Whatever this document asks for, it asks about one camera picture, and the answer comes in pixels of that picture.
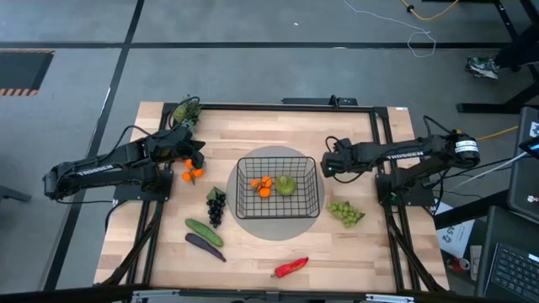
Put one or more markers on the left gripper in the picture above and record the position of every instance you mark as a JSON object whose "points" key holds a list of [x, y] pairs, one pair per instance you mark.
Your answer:
{"points": [[181, 145]]}

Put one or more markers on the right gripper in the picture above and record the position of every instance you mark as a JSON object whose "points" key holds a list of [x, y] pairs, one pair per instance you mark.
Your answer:
{"points": [[337, 160]]}

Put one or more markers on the black grape bunch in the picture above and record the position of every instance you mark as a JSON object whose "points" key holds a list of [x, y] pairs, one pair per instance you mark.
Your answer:
{"points": [[215, 210]]}

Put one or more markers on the green grape bunch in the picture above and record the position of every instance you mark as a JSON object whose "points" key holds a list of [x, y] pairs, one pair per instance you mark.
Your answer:
{"points": [[345, 214]]}

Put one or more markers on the green pear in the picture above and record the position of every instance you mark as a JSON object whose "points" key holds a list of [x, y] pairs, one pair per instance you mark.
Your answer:
{"points": [[285, 186]]}

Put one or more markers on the green cucumber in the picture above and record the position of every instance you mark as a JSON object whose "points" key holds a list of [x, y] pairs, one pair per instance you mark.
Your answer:
{"points": [[204, 232]]}

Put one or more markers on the orange mandarin cluster with leaf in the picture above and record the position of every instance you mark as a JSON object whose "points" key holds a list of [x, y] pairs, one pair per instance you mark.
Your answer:
{"points": [[186, 177], [265, 192]]}

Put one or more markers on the long red chili pepper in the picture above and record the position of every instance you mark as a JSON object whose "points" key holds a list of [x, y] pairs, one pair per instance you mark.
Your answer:
{"points": [[290, 267]]}

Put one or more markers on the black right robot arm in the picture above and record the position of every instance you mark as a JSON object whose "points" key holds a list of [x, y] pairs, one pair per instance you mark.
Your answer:
{"points": [[400, 153]]}

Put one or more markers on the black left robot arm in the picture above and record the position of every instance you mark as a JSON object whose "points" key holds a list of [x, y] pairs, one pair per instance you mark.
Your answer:
{"points": [[94, 170]]}

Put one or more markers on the green artificial plant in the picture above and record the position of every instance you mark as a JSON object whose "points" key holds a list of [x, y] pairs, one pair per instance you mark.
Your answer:
{"points": [[183, 113]]}

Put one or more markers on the purple eggplant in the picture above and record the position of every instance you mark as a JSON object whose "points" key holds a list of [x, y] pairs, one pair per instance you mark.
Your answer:
{"points": [[202, 244]]}

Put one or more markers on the grey round mat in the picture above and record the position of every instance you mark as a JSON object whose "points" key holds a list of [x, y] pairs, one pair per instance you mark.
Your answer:
{"points": [[273, 229]]}

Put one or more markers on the white printed paper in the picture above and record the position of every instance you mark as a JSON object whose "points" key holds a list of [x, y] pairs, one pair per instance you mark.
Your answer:
{"points": [[457, 235]]}

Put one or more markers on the red drink can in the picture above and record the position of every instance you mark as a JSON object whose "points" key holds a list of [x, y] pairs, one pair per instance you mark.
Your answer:
{"points": [[459, 264]]}

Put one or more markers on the person's shoe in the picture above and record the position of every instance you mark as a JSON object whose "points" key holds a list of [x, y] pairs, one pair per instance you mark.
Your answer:
{"points": [[482, 67]]}

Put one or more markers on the dark grey laptop lid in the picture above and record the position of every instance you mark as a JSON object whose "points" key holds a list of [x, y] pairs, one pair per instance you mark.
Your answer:
{"points": [[524, 168]]}

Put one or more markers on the grey furniture leg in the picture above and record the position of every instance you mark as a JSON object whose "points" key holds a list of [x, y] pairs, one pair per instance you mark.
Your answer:
{"points": [[12, 194]]}

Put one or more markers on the dark phone with blue screen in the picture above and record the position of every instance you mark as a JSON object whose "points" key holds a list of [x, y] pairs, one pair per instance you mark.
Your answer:
{"points": [[530, 146]]}

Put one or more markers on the hazard-striped black floor mat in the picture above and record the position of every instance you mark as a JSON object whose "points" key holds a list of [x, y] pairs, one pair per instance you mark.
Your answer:
{"points": [[21, 71]]}

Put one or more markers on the black laptop keyboard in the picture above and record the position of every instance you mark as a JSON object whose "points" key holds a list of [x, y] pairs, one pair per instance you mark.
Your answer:
{"points": [[513, 269]]}

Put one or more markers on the person's leg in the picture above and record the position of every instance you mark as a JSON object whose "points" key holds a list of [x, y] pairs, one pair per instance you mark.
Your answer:
{"points": [[518, 52]]}

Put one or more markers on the black mount bar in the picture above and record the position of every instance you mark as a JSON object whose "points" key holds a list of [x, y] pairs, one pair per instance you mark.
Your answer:
{"points": [[311, 101]]}

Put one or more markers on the black aluminium table frame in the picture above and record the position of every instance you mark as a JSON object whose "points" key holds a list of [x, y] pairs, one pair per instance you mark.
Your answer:
{"points": [[295, 107]]}

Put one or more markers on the silver metal bracket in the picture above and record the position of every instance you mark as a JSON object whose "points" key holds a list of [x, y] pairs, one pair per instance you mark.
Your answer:
{"points": [[156, 296], [389, 299]]}

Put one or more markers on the black desk frame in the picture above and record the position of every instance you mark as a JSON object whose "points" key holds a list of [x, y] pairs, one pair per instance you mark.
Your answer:
{"points": [[484, 108]]}

